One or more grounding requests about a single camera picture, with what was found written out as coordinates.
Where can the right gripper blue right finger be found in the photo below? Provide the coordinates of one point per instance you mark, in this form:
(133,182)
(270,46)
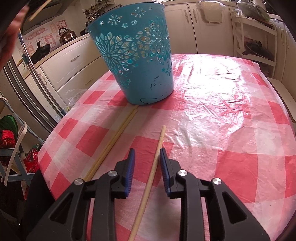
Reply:
(166,171)

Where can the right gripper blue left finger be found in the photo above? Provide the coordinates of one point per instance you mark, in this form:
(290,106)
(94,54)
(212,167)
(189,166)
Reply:
(129,170)

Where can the wooden chopstick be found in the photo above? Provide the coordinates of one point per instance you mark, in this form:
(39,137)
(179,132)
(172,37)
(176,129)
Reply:
(113,144)
(108,144)
(145,197)
(39,10)

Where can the white tiered kitchen cart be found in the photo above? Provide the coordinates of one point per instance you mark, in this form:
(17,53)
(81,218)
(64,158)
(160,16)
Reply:
(247,29)

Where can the right hand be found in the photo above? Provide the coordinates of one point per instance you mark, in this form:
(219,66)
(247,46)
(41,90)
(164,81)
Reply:
(11,35)

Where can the red white checkered tablecloth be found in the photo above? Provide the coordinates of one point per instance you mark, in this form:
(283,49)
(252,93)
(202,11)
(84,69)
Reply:
(223,119)

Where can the teal perforated plastic bin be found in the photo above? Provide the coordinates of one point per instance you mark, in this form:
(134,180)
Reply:
(134,42)

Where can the beige shelf rack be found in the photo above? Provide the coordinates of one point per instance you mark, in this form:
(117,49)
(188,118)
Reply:
(16,170)

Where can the red woven hat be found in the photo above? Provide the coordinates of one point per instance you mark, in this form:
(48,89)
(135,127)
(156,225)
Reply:
(7,139)

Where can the green round item on shelf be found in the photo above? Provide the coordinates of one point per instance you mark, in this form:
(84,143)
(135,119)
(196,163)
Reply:
(8,122)

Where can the copper kettle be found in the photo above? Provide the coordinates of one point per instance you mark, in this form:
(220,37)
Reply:
(66,35)

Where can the black wok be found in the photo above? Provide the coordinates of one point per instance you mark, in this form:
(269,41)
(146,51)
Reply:
(41,52)

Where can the white wooden stool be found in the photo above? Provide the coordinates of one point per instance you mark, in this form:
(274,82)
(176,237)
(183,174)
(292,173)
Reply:
(285,96)

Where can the black pan in cart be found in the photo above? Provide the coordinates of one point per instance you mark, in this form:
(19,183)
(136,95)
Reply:
(256,48)

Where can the hanging white waste bin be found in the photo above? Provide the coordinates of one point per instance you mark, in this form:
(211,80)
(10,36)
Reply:
(212,11)

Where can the black range hood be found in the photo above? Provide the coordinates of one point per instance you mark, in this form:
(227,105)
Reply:
(41,12)

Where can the green bagged vegetables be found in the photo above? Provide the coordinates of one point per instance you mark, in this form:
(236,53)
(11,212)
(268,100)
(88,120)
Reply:
(253,10)

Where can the utensil wall rack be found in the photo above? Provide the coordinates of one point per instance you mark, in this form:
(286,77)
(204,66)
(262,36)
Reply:
(96,8)

